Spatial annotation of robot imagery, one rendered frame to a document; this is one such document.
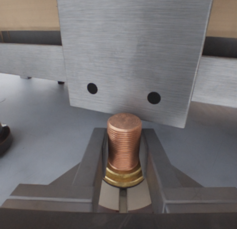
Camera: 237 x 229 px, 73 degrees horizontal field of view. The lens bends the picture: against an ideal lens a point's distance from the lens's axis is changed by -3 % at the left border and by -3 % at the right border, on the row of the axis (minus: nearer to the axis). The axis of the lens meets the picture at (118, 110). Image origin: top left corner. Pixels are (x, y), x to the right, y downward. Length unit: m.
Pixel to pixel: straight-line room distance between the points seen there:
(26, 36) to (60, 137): 0.19
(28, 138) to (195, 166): 0.31
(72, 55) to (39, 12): 0.16
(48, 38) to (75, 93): 0.16
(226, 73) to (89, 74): 0.13
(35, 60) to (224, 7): 0.25
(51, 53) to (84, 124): 0.18
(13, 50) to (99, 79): 0.18
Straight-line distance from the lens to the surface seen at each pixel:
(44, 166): 0.29
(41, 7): 0.31
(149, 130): 0.15
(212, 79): 0.20
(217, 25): 0.23
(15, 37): 0.37
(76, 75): 0.17
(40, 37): 0.33
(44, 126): 0.39
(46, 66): 0.27
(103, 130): 0.15
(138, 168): 0.16
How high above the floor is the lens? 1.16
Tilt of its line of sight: 28 degrees up
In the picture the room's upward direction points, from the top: 179 degrees counter-clockwise
